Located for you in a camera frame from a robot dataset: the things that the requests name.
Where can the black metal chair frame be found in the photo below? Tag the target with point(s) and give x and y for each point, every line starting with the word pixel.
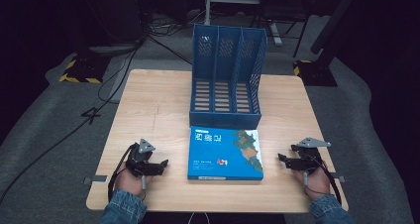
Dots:
pixel 284 16

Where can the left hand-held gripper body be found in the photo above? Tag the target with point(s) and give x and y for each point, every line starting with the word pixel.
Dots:
pixel 140 158

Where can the yellow black striped stand base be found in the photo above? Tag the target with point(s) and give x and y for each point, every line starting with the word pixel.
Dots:
pixel 315 73
pixel 84 70

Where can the person's left hand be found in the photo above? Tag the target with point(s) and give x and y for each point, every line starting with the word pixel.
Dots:
pixel 127 184

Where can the grey metal table bracket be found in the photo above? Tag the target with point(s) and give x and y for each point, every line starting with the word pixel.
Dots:
pixel 338 179
pixel 95 179

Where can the blue plastic file rack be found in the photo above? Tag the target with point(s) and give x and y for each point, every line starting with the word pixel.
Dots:
pixel 228 85

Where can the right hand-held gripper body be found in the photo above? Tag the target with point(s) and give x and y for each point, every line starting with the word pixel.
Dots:
pixel 310 156

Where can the blue book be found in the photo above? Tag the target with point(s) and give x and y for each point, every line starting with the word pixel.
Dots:
pixel 224 154

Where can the person's right hand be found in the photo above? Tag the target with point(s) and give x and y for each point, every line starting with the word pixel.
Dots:
pixel 315 184

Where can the black stand pole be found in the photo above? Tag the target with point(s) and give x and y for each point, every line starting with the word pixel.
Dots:
pixel 333 22

